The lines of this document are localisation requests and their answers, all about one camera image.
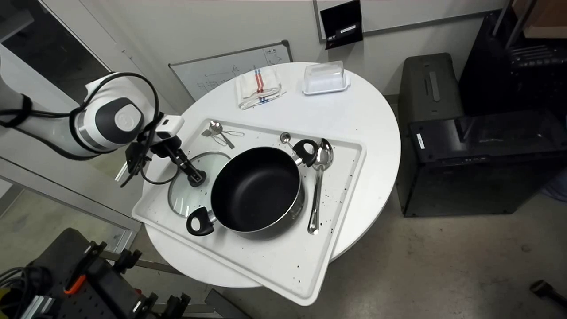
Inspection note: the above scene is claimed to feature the black cooking pot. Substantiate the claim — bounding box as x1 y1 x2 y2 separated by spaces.
186 138 317 236

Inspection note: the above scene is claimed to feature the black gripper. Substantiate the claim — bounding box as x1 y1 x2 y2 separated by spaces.
151 136 206 186

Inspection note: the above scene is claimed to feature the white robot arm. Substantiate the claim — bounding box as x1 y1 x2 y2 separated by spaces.
0 73 206 186

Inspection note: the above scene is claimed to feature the black equipment cart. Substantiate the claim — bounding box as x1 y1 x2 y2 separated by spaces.
0 229 191 319

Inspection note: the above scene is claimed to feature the large metal serving spoon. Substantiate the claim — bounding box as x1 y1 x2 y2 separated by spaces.
307 138 333 234

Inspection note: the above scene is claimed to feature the black wall mounted holder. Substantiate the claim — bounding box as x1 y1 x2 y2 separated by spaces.
321 0 363 48

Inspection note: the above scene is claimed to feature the glass pot lid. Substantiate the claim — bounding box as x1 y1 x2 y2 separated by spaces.
168 152 229 218

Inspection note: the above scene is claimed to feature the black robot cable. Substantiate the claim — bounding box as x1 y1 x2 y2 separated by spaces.
0 71 182 190

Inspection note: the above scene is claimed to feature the small metal measuring spoon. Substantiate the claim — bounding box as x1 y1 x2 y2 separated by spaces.
280 133 294 149

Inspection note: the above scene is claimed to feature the whiteboard leaning on wall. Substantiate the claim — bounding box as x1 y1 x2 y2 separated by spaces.
170 41 292 99

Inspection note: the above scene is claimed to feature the black shelf unit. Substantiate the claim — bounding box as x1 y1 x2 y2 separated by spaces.
459 2 567 119

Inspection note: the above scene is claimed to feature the black paper shredder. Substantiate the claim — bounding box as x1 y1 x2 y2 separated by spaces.
399 53 565 218

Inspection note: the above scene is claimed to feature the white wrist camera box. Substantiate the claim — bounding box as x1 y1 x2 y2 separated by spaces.
156 115 184 140

